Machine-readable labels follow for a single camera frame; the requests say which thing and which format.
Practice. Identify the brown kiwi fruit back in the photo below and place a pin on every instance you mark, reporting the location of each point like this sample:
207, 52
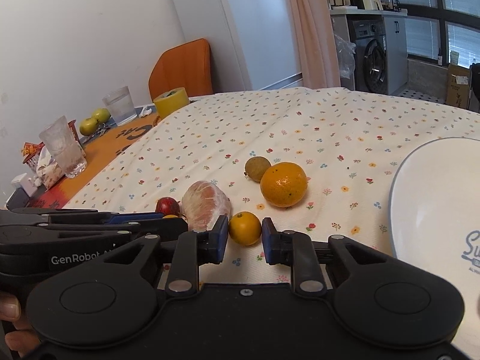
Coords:
255, 167

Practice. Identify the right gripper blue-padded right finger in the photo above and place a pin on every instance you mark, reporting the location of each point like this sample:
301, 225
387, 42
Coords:
296, 251

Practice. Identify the grey washing machine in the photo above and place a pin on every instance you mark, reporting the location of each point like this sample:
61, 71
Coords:
369, 37

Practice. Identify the large orange back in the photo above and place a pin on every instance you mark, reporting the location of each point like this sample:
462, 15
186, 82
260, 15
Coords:
284, 184

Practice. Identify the floral white tablecloth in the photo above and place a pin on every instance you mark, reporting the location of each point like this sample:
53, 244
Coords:
350, 145

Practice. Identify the cardboard box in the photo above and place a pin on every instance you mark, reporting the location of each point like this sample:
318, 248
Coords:
458, 88

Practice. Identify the red snack basket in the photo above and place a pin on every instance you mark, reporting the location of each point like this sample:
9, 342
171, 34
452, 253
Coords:
42, 163

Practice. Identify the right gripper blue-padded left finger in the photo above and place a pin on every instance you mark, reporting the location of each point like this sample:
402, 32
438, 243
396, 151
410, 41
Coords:
189, 252

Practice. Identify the clear glass back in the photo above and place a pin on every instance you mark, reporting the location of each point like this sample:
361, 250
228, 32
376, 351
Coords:
120, 105

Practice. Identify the orange chair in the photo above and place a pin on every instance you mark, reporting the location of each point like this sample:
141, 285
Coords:
185, 66

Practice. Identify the peeled pomelo segment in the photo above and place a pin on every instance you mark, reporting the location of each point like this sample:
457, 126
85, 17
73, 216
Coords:
202, 204

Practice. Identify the red cherry tomato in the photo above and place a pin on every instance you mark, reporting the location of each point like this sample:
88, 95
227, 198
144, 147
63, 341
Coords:
168, 206

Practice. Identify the pink curtain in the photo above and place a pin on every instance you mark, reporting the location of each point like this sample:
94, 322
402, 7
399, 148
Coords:
316, 43

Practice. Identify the kitchen counter cabinet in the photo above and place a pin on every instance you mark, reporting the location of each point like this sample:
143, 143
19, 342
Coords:
396, 43

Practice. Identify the white plate with blue rim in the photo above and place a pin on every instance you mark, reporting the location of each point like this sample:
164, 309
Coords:
434, 220

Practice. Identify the yellow tape roll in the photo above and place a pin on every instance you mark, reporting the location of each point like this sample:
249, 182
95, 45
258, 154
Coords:
171, 101

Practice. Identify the person's left hand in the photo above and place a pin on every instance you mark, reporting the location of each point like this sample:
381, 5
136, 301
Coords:
22, 339

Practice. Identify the small yellow kumquat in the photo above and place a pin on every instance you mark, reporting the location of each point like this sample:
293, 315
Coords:
245, 228

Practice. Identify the black jacket on chair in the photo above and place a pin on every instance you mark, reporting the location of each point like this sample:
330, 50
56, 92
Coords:
474, 101

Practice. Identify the white refrigerator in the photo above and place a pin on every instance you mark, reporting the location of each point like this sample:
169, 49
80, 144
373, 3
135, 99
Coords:
253, 43

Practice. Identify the green pear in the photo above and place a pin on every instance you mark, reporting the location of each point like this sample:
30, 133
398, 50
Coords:
102, 115
88, 126

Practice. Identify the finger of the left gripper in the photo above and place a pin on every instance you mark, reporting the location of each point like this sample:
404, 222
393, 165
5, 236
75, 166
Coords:
35, 216

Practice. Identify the frosted glass front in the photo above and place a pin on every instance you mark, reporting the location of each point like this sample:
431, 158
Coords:
64, 148

